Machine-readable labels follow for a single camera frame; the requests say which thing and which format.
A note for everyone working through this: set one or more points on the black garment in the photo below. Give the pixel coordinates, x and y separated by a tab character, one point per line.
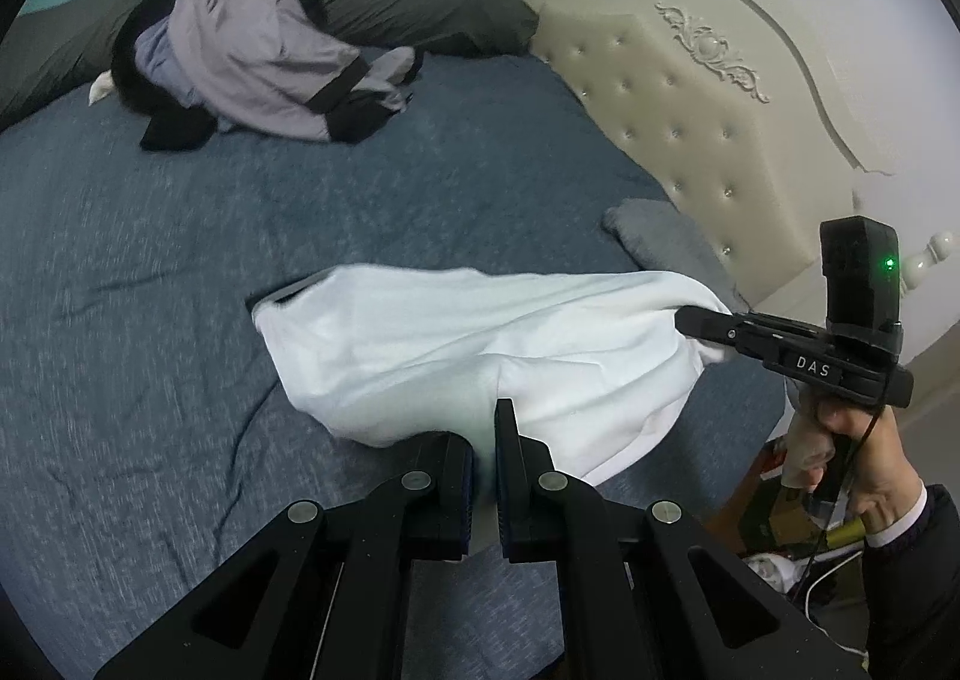
176	129

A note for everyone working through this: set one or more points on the lavender grey jacket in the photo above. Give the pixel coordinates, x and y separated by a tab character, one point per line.
255	43

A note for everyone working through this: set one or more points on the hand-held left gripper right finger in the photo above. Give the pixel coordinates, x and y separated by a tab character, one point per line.
504	492

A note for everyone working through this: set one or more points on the light blue shirt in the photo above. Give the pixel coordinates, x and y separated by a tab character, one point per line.
161	62

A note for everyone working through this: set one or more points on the person's right hand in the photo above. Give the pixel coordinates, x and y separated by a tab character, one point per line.
892	477

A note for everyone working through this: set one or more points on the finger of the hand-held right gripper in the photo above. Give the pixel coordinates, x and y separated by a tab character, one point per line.
727	328

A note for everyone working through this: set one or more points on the yellow green packet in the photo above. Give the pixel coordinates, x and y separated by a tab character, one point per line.
844	534

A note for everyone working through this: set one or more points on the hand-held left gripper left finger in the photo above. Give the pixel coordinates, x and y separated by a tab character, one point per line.
461	492

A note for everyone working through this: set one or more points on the cream cloth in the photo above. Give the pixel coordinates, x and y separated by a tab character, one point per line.
101	89

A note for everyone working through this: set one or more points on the small grey cloth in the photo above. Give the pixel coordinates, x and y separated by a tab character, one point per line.
667	238

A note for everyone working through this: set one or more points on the white polo shirt black trim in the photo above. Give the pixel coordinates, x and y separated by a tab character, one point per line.
487	343

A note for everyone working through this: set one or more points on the cream tufted headboard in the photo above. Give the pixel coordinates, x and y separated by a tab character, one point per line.
675	50

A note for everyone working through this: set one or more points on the person's right forearm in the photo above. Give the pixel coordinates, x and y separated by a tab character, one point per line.
915	575

